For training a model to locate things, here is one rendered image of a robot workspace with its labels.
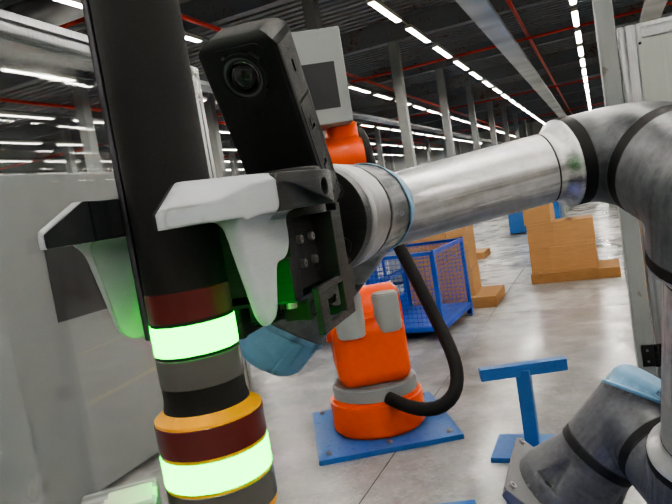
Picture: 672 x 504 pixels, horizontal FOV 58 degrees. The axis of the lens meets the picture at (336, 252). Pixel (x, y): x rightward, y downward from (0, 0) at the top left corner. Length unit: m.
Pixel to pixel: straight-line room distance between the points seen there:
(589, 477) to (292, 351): 0.57
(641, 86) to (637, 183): 1.41
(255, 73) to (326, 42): 3.90
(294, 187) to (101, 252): 0.08
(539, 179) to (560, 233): 8.79
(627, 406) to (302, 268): 0.70
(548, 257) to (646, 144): 8.89
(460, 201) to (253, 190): 0.42
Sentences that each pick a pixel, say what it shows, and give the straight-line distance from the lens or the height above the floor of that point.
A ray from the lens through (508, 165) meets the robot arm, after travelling 0.65.
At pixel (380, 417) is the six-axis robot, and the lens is 4.20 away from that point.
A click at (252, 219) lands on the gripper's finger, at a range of 0.23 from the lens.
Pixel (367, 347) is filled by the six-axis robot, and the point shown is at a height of 0.65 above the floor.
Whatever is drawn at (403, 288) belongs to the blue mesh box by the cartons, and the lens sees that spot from 6.75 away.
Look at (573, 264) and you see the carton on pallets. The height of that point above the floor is 0.22.
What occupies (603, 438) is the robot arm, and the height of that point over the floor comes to 1.25.
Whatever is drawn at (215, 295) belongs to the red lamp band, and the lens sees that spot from 0.24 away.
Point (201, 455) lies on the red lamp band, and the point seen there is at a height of 1.54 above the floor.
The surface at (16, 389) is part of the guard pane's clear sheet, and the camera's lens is 1.16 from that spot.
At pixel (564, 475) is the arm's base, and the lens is 0.98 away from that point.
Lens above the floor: 1.62
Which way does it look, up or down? 4 degrees down
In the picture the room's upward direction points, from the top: 9 degrees counter-clockwise
